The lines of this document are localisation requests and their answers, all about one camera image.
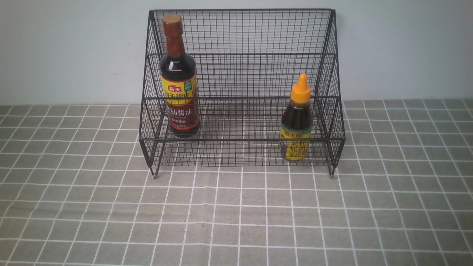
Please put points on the dark soy sauce bottle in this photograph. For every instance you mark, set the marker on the dark soy sauce bottle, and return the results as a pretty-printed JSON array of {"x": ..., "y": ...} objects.
[{"x": 179, "y": 79}]

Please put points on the small orange-capped sauce bottle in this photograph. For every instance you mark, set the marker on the small orange-capped sauce bottle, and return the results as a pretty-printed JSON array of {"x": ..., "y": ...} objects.
[{"x": 297, "y": 122}]

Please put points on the black wire mesh shelf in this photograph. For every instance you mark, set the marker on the black wire mesh shelf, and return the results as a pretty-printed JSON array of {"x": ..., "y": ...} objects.
[{"x": 247, "y": 61}]

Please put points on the grey checked tablecloth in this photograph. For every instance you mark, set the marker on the grey checked tablecloth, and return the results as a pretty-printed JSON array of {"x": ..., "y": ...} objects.
[{"x": 76, "y": 191}]

